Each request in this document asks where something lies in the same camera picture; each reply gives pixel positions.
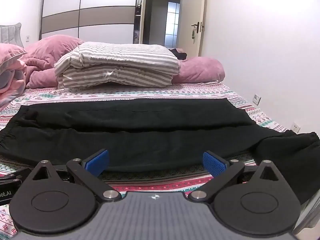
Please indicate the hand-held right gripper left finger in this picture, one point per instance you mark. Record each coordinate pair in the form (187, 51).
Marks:
(98, 163)

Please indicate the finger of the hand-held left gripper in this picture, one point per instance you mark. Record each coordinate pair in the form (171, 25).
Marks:
(17, 174)

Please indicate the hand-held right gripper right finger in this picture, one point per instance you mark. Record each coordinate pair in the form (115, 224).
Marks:
(214, 165)

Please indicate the black pants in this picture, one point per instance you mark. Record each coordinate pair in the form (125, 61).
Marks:
(150, 135)

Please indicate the patterned bed sheet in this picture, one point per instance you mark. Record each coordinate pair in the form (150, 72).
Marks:
(150, 93)

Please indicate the pink and grey blanket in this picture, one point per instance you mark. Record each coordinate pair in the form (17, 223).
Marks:
(10, 80)

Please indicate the striped folded duvet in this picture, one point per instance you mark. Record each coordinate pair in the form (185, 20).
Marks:
(120, 65)

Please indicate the dark cloth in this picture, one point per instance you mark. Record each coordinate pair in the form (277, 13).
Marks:
(180, 54)

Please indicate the pink pillow with grey edge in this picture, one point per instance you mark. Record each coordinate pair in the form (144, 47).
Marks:
(8, 55)

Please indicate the mauve duvet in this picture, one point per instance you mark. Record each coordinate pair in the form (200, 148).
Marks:
(45, 55)

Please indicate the hanging keys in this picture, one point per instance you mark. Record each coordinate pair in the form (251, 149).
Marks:
(193, 34)

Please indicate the grey quilted cushion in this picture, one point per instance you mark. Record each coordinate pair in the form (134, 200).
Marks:
(8, 33)

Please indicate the hallway window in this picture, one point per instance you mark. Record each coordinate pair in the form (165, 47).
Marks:
(173, 17)

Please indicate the open corner shelf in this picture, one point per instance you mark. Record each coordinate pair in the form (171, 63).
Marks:
(137, 12)

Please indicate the white and taupe wardrobe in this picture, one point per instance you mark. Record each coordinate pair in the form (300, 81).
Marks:
(87, 7)

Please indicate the cream door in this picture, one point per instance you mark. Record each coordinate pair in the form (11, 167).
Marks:
(192, 5)

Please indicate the white wall socket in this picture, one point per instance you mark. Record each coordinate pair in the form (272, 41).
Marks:
(296, 128)
(256, 98)

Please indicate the white light switch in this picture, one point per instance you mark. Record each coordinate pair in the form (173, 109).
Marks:
(27, 38)

